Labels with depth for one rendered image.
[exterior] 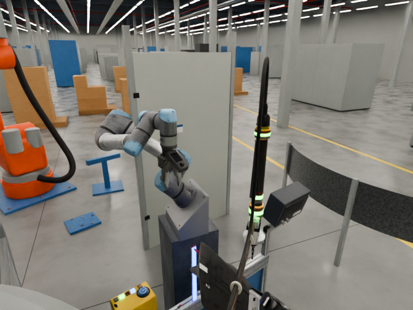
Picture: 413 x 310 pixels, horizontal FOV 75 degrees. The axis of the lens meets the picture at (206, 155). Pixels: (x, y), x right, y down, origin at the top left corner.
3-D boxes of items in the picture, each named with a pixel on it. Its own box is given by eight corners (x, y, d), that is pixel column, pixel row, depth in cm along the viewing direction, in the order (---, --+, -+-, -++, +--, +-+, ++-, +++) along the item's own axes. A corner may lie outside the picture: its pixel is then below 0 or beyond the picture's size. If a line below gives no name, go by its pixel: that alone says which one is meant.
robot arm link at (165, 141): (180, 135, 118) (163, 138, 113) (180, 145, 119) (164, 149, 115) (171, 131, 123) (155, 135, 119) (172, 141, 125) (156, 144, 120)
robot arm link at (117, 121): (178, 180, 166) (98, 130, 153) (189, 160, 171) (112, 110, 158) (184, 178, 155) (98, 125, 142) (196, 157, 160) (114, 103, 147)
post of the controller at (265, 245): (264, 256, 164) (267, 229, 156) (260, 253, 166) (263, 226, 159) (267, 254, 165) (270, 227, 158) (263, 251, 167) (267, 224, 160)
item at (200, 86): (145, 251, 291) (123, 24, 212) (143, 248, 295) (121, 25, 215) (229, 213, 360) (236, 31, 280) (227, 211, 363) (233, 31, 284)
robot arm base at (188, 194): (174, 199, 172) (163, 191, 167) (190, 182, 172) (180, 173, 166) (182, 212, 159) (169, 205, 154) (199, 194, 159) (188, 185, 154)
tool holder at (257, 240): (263, 251, 81) (265, 224, 78) (239, 246, 83) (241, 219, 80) (266, 233, 89) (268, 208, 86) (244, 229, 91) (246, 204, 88)
